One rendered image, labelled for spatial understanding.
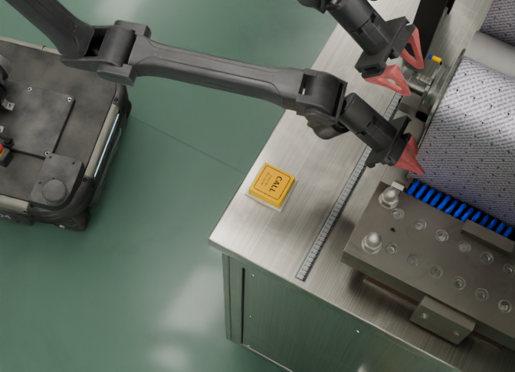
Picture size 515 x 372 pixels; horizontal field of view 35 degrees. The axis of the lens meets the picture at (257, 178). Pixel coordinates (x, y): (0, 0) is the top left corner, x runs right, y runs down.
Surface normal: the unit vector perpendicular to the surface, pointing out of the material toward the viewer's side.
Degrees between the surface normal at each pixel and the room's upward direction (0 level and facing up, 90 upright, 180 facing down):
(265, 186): 0
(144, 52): 6
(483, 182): 90
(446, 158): 90
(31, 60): 0
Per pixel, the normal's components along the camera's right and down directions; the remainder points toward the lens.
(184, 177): 0.02, -0.40
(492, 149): -0.48, 0.80
